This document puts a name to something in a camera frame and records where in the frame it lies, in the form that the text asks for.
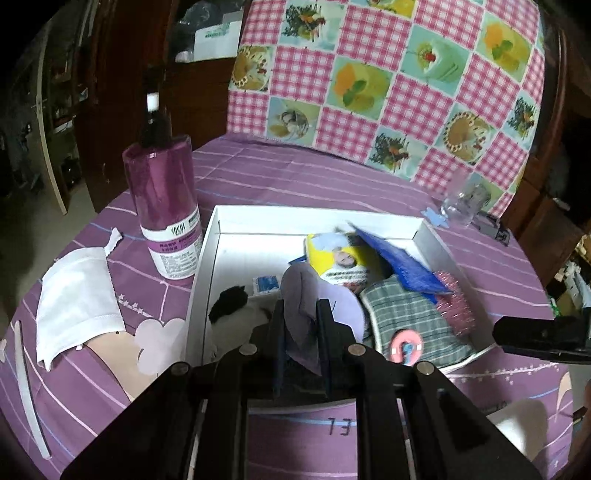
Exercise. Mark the white face mask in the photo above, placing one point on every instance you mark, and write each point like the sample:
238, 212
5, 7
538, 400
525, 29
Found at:
78, 309

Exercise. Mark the large blue packet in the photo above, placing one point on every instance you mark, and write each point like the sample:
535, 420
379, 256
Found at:
397, 263

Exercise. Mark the purple pump bottle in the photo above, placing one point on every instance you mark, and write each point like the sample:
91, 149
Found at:
161, 194

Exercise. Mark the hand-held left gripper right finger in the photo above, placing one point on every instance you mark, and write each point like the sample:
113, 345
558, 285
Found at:
325, 350

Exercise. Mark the brown cardboard box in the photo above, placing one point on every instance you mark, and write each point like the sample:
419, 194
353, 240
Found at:
572, 286

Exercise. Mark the green plaid cloth pouch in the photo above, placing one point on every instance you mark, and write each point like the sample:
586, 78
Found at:
406, 318

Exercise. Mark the white carton with label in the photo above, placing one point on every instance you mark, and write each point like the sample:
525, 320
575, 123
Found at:
217, 39

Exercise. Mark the black plastic device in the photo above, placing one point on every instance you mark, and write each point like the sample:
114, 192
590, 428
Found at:
494, 228

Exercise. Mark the pink checkered printed cloth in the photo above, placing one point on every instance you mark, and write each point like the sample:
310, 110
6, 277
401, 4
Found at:
392, 69

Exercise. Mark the toothpaste tube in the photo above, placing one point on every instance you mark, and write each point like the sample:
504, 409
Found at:
267, 285

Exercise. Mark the white paper strip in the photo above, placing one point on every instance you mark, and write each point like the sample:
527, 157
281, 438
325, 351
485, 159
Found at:
30, 392

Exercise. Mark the dark wooden cabinet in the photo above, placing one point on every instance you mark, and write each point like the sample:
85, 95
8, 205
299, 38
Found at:
120, 69
554, 184

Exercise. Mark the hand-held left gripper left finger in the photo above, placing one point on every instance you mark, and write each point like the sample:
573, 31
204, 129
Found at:
277, 350

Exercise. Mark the white toilet paper roll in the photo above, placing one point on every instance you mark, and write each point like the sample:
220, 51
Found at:
524, 427

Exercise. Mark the pale wooden board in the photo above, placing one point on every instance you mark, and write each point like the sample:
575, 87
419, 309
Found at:
48, 138

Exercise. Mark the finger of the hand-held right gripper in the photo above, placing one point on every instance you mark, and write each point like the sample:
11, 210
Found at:
540, 334

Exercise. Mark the white shallow cardboard box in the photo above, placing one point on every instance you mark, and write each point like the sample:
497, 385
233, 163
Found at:
240, 249

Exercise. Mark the white plush dog toy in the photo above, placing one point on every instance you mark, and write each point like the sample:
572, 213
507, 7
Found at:
231, 304

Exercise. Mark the yellow tissue pack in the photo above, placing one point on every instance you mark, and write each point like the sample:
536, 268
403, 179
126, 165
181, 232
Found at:
341, 258

